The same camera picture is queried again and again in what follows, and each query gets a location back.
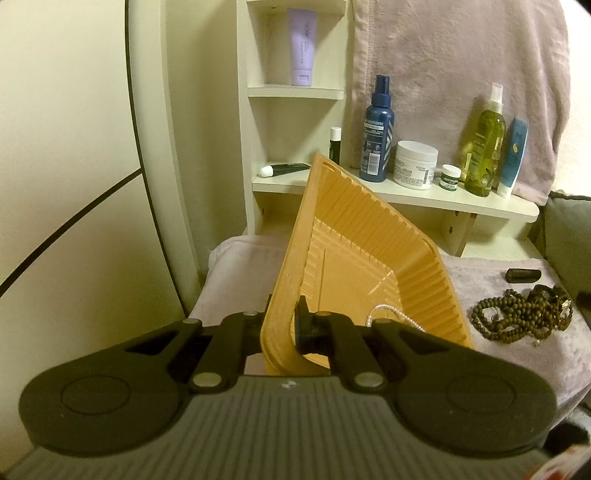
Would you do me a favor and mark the black wrist watch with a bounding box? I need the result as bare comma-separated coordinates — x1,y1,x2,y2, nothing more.
527,284,573,319

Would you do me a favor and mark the small green white jar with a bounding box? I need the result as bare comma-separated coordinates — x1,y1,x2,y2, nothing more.
439,164,462,191

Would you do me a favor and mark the green olive spray bottle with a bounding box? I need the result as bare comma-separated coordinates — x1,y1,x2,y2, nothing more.
465,83,506,197

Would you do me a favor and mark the black tube white cap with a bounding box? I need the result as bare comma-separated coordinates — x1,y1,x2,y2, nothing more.
257,163,311,178

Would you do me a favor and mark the grey cushion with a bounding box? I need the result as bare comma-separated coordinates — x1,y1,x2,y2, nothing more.
542,192,591,297

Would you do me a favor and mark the cream corner shelf unit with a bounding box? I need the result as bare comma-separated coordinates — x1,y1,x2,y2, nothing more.
235,1,539,260

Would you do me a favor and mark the blue spray bottle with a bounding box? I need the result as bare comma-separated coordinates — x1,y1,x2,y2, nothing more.
360,75,394,183

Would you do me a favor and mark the purple tube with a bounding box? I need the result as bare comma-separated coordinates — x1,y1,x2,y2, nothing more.
287,8,318,87

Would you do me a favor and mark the orange plastic basket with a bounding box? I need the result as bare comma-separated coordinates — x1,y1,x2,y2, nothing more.
260,155,474,376

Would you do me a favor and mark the black rectangular case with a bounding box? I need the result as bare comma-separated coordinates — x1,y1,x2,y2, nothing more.
504,268,542,284

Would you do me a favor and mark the black white lip balm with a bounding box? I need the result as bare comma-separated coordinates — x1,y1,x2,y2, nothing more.
329,127,342,164

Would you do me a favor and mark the white cream jar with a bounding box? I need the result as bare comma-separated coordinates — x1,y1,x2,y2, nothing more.
394,140,439,190

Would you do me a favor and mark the pink hanging towel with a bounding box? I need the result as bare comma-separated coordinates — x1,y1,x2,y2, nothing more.
346,1,570,206

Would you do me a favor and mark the brown wooden bead necklace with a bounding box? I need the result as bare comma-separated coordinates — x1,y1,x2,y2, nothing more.
479,290,574,345

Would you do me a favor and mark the blue white tube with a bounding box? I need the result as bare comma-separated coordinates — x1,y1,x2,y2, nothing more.
497,118,529,198

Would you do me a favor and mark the white pearl necklace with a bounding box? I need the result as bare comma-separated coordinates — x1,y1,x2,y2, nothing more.
365,303,429,333

